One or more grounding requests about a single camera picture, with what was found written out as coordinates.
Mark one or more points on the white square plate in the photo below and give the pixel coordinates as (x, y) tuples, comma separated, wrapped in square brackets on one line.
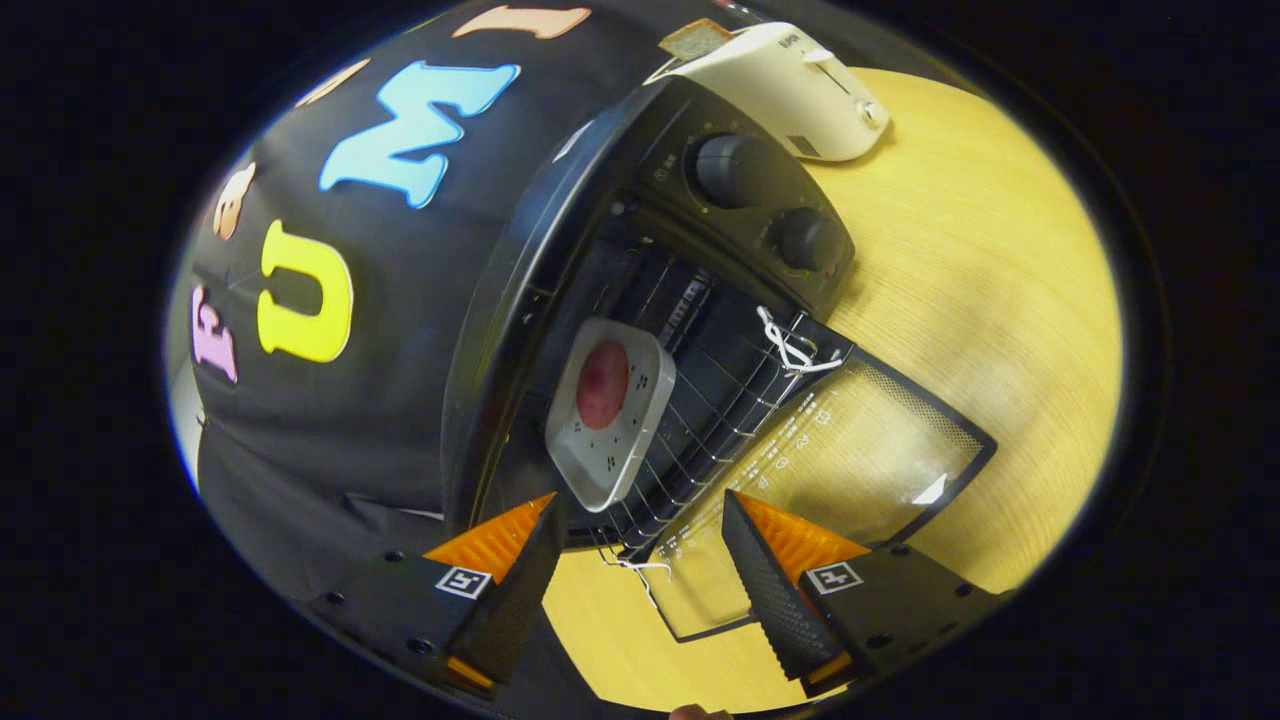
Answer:
[(610, 460)]

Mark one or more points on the brown bread slice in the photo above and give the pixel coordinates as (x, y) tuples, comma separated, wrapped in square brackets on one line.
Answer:
[(695, 38)]

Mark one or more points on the pink round ham slice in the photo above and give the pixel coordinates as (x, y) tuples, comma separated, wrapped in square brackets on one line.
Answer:
[(602, 385)]

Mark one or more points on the black backdrop cloth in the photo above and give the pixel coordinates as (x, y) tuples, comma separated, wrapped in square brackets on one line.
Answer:
[(400, 330)]

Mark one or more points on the black toaster oven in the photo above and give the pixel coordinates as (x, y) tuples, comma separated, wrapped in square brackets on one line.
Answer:
[(740, 170)]

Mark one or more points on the white pop-up toaster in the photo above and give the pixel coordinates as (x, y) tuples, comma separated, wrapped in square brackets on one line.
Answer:
[(790, 90)]

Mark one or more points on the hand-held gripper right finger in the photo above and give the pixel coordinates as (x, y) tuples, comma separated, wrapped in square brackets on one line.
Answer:
[(770, 600)]

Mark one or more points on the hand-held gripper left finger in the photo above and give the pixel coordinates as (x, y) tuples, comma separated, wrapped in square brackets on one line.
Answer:
[(515, 610)]

